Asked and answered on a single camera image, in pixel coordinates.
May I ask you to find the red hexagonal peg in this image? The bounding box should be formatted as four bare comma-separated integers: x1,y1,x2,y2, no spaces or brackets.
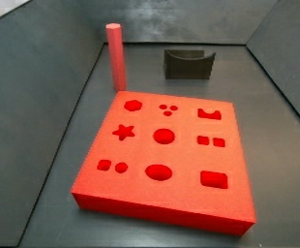
107,23,127,91

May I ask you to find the red shape-hole board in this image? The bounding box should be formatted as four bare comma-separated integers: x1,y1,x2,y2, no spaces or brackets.
71,91,256,235

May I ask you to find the dark curved block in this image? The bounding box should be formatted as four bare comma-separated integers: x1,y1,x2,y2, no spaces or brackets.
164,49,216,79

